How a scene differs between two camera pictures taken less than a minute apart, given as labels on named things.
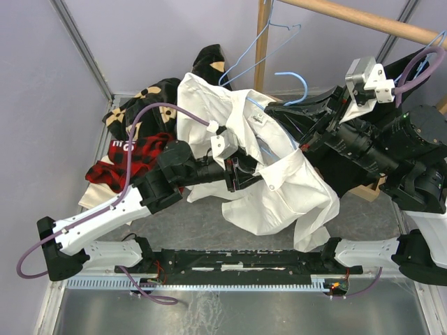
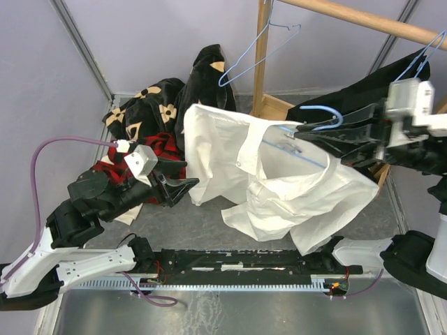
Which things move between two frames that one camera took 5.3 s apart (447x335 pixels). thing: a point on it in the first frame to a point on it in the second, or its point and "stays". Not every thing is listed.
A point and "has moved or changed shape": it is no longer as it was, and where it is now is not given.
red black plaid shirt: [144, 152] stays
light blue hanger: [288, 103] to [337, 125]
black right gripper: [315, 119] to [360, 137]
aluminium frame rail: [59, 8] stays
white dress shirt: [290, 195] has moved or changed shape
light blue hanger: [269, 20] stays
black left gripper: [245, 166] to [177, 188]
